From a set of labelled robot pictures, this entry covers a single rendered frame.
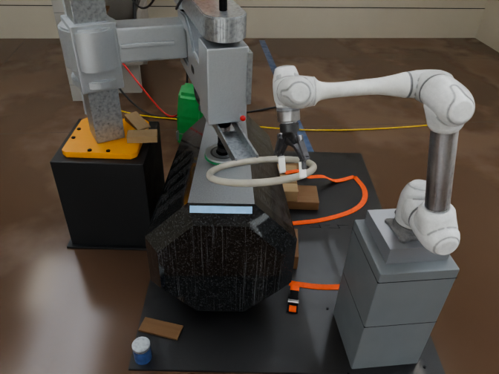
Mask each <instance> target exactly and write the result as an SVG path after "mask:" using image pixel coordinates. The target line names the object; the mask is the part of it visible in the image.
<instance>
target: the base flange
mask: <svg viewBox="0 0 499 374"><path fill-rule="evenodd" d="M123 127H124V132H125V137H124V138H121V139H118V140H112V141H107V142H101V143H97V142H96V140H95V139H94V137H93V135H92V133H91V131H90V127H89V123H88V118H85V119H82V120H81V121H80V123H79V124H78V126H77V127H76V129H75V130H74V132H73V133H72V135H71V136H70V138H69V139H68V141H67V142H66V144H65V146H64V147H63V149H62V153H63V155H65V156H66V157H79V158H103V159H127V160H131V159H133V158H135V157H137V156H138V154H139V152H140V149H141V146H142V143H129V144H128V143H127V139H126V136H127V131H128V130H136V129H135V128H133V127H132V126H131V125H129V124H128V123H127V122H126V121H125V119H123Z"/></svg>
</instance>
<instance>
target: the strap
mask: <svg viewBox="0 0 499 374"><path fill-rule="evenodd" d="M298 172H299V169H295V170H290V171H286V172H285V174H292V173H298ZM307 178H310V179H313V178H327V179H329V180H331V181H333V182H343V181H346V180H351V179H355V181H357V183H358V184H359V185H360V187H361V189H362V199H361V201H360V203H359V204H358V205H357V206H355V207H353V208H352V209H350V210H347V211H344V212H342V213H339V214H335V215H331V216H328V217H322V218H318V219H312V220H300V221H293V225H302V224H310V223H320V222H324V221H328V220H334V219H336V218H340V217H344V216H346V215H349V214H352V213H354V212H355V211H358V210H359V209H361V208H362V207H363V206H364V205H365V203H366V202H367V198H368V191H367V189H366V187H365V185H364V184H363V183H362V181H361V180H360V179H359V178H358V177H357V176H353V175H352V176H349V177H344V178H341V179H331V178H329V177H326V176H325V175H310V176H309V177H307ZM290 284H296V285H299V287H302V288H308V289H324V290H337V289H339V285H340V284H314V283H303V282H298V281H291V283H289V286H290Z"/></svg>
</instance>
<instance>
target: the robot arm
mask: <svg viewBox="0 0 499 374"><path fill-rule="evenodd" d="M364 95H386V96H397V97H402V98H413V99H416V100H417V101H419V102H421V103H422V104H423V107H424V111H425V118H426V123H427V126H428V127H429V129H430V138H429V148H428V166H427V176H426V181H425V180H412V181H411V182H409V183H408V184H407V185H406V186H405V187H404V189H403V190H402V192H401V194H400V196H399V200H398V203H397V209H396V210H395V212H394V213H395V218H386V219H385V223H386V224H387V225H389V227H390V228H391V230H392V231H393V232H394V234H395V235H396V236H397V237H398V238H399V242H401V243H407V242H409V241H414V240H418V241H419V242H421V244H422V245H423V246H424V247H425V248H426V249H427V250H429V251H430V252H432V253H434V254H436V255H448V254H450V253H452V252H453V251H454V250H455V249H456V248H457V247H458V246H459V244H460V232H459V231H458V225H457V215H456V210H455V208H454V207H453V205H452V204H451V192H452V185H453V179H454V167H455V160H456V153H457V142H458V135H459V130H460V129H461V128H462V127H463V126H464V124H465V123H466V122H468V121H469V120H470V119H471V118H472V116H473V114H474V110H475V103H474V98H473V96H472V94H471V93H470V91H469V90H468V89H467V88H466V87H465V86H464V85H462V84H461V83H460V82H458V81H457V80H456V79H454V77H453V76H452V75H451V74H450V73H448V72H445V71H444V70H413V71H408V72H403V73H398V74H394V75H390V76H384V77H380V78H373V79H360V80H353V81H346V82H320V81H319V80H317V79H316V78H315V77H314V76H300V75H299V73H298V71H297V70H296V67H295V66H293V65H282V66H279V67H277V68H276V69H275V71H274V74H273V96H274V101H275V105H276V111H277V121H278V122H280V124H279V127H280V132H281V133H279V134H277V142H276V145H275V151H274V155H277V157H278V167H279V174H281V173H285V172H286V167H285V157H284V152H285V151H286V149H287V146H288V145H289V146H292V148H294V150H295V152H296V153H297V155H298V157H299V159H300V160H299V176H300V179H302V178H305V177H307V172H306V169H307V163H306V161H307V160H309V159H310V156H309V154H308V151H307V148H306V145H305V143H304V137H303V135H298V134H297V132H298V131H299V122H297V121H299V120H300V108H307V107H311V106H315V105H316V103H317V102H319V101H320V100H323V99H332V98H338V97H347V96H364Z"/></svg>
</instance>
